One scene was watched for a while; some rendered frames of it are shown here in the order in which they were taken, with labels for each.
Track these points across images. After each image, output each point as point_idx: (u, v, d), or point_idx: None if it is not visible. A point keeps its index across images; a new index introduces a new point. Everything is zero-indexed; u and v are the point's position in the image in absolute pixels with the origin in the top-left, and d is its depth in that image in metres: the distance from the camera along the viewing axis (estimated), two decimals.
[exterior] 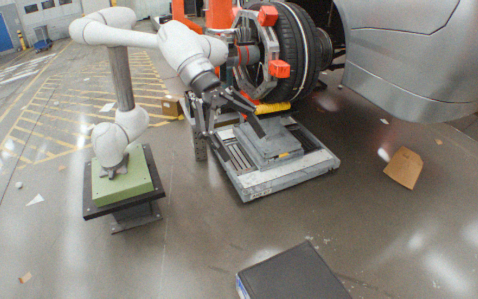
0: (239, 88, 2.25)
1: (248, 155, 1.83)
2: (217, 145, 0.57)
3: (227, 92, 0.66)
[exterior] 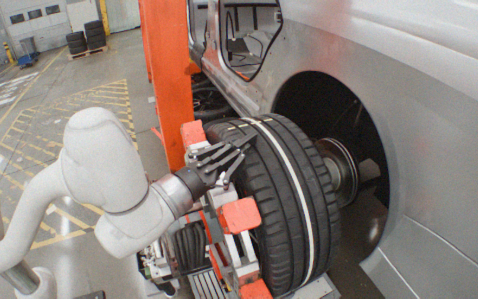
0: None
1: (225, 293, 1.28)
2: None
3: (219, 181, 0.53)
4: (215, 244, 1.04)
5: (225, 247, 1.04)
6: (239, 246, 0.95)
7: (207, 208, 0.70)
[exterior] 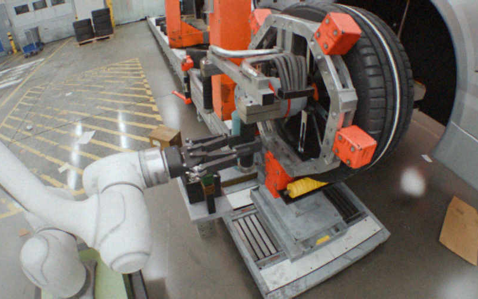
0: (256, 125, 1.64)
1: (273, 235, 1.22)
2: (238, 139, 0.65)
3: (198, 168, 0.55)
4: None
5: None
6: (303, 139, 0.92)
7: None
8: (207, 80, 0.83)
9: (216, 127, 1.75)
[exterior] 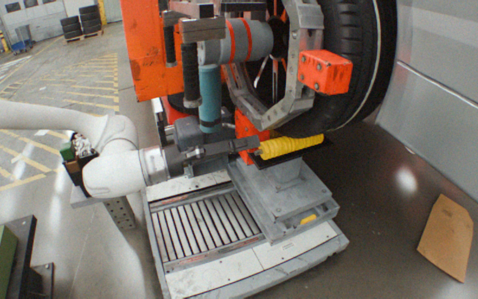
0: (190, 108, 1.43)
1: (252, 215, 1.10)
2: None
3: (196, 153, 0.55)
4: None
5: None
6: (276, 91, 0.80)
7: None
8: (168, 29, 0.71)
9: None
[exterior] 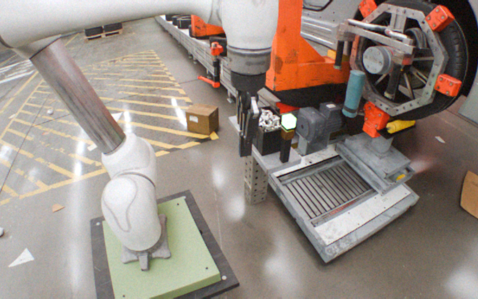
0: (294, 101, 1.73)
1: (362, 177, 1.42)
2: None
3: (252, 106, 0.51)
4: None
5: None
6: (395, 92, 1.12)
7: None
8: (343, 44, 1.02)
9: None
